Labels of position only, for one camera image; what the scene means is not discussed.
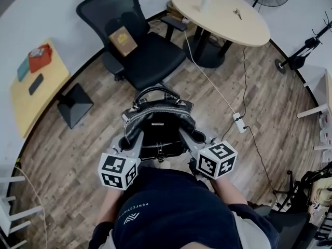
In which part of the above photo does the black leather bag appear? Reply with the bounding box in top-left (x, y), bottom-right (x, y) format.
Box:
top-left (121, 86), bottom-right (208, 163)

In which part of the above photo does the black floor stand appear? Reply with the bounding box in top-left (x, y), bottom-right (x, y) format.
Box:
top-left (274, 10), bottom-right (332, 75)

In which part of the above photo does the beige cloth bag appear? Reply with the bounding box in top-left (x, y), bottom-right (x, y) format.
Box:
top-left (308, 176), bottom-right (332, 217)

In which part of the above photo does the teal box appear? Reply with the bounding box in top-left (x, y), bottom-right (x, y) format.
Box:
top-left (17, 57), bottom-right (31, 82)

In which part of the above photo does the white paper cup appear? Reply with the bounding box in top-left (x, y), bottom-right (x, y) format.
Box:
top-left (199, 0), bottom-right (213, 12)

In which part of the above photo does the black mesh office chair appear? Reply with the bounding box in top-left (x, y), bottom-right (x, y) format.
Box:
top-left (76, 0), bottom-right (188, 92)

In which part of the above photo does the person's navy shirt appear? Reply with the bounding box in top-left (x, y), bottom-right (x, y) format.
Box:
top-left (92, 164), bottom-right (281, 249)

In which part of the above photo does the brown flat box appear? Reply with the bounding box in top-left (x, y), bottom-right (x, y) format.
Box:
top-left (108, 26), bottom-right (139, 57)

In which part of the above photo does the white metal frame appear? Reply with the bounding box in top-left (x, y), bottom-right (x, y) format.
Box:
top-left (0, 175), bottom-right (44, 249)

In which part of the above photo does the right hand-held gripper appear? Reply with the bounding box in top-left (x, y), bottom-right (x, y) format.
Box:
top-left (178, 128), bottom-right (238, 182)

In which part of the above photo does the white power strip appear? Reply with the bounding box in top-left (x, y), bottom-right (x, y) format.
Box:
top-left (232, 112), bottom-right (247, 134)

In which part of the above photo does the red box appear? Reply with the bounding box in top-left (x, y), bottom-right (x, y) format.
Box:
top-left (27, 43), bottom-right (53, 74)

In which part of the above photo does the beige cable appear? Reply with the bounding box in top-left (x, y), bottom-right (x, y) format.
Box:
top-left (15, 159), bottom-right (49, 249)

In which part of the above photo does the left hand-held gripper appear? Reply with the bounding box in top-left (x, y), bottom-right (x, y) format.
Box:
top-left (98, 131), bottom-right (145, 191)

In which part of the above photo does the person's right forearm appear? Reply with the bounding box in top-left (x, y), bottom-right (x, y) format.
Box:
top-left (210, 176), bottom-right (249, 208)

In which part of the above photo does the black padded chair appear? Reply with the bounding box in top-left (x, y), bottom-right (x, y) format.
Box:
top-left (253, 203), bottom-right (320, 249)

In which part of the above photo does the black power cable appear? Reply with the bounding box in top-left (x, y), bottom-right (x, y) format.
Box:
top-left (220, 125), bottom-right (280, 201)
top-left (240, 45), bottom-right (247, 118)

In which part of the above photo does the person's left forearm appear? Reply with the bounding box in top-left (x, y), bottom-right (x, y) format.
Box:
top-left (96, 187), bottom-right (126, 233)

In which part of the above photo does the black phone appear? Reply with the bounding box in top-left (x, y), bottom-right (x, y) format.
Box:
top-left (28, 73), bottom-right (45, 96)

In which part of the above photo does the small wooden side table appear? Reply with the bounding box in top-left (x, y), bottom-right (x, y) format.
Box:
top-left (9, 37), bottom-right (95, 139)

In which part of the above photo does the white power cable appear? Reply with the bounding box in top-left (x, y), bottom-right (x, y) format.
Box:
top-left (182, 16), bottom-right (236, 115)

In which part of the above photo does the white desk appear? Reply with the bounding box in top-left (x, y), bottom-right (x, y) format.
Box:
top-left (297, 64), bottom-right (332, 119)

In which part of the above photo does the black tripod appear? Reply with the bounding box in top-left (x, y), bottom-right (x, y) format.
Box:
top-left (271, 170), bottom-right (303, 213)

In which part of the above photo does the round beige table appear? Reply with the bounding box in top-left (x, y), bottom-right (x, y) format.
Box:
top-left (171, 0), bottom-right (271, 69)

